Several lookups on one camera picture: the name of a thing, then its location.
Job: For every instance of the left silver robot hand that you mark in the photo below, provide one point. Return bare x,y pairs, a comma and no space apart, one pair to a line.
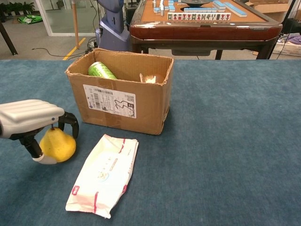
28,113

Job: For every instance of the yellow pear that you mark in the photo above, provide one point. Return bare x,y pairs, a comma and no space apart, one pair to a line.
60,147

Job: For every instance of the white wet wipes pack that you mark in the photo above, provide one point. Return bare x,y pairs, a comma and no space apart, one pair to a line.
103,174

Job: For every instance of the green plastic snack packet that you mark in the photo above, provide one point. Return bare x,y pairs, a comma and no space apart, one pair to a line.
30,19

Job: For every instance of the open cardboard box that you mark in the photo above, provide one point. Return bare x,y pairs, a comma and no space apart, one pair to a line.
145,108

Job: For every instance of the black table leg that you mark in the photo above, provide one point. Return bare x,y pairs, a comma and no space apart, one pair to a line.
8,40

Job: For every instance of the green drink can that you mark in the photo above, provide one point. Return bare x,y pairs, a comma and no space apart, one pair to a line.
102,70

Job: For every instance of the white power strip with plugs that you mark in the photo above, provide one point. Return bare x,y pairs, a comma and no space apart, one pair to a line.
92,44

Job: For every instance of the upright wooden pole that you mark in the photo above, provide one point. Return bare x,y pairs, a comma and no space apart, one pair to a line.
76,26

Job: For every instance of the potted green plants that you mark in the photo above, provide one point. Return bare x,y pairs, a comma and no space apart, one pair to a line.
16,8

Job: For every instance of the scattered blue mahjong tile cluster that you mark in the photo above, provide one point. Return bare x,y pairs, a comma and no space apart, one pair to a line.
162,7

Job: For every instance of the brown mahjong table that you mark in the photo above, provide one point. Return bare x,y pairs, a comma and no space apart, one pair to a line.
204,33

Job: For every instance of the row of face-up mahjong tiles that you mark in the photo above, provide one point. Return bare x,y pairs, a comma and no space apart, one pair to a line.
198,16

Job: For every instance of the teal felt table mat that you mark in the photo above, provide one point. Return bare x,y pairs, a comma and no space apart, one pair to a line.
223,141

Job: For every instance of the black mahjong dice dome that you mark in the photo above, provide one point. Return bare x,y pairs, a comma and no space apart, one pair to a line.
196,2

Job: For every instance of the black tripod stand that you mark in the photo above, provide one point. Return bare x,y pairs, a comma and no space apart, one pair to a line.
281,30

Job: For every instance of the white plastic basket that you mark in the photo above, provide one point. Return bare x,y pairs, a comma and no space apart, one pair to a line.
289,49

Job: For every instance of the purple cloth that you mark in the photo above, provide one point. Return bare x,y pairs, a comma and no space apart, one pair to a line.
295,39

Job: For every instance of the white glass door frame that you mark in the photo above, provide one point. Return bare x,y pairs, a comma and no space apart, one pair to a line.
44,18

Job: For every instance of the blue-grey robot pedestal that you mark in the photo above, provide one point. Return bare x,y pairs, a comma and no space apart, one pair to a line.
113,30

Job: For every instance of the straight blue mahjong tile wall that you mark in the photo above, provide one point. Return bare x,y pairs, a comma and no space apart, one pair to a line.
201,10

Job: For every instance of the diagonal blue mahjong tile wall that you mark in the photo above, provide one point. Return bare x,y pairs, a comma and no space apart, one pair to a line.
236,10

